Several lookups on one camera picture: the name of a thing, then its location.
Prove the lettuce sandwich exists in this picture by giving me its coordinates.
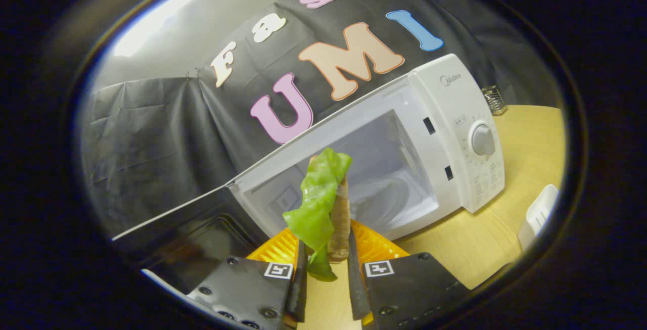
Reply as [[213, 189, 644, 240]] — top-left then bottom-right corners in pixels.
[[282, 147, 353, 282]]

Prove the white microwave oven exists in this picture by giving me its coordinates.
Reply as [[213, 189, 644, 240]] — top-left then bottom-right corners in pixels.
[[110, 53, 506, 295]]

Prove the white plastic tray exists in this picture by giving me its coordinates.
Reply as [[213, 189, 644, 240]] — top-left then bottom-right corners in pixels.
[[517, 184, 560, 252]]

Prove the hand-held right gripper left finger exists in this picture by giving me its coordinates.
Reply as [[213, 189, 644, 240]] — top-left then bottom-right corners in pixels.
[[186, 228, 308, 330]]

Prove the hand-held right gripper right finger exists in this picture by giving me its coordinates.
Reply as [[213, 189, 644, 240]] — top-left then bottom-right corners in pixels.
[[347, 219, 473, 330]]

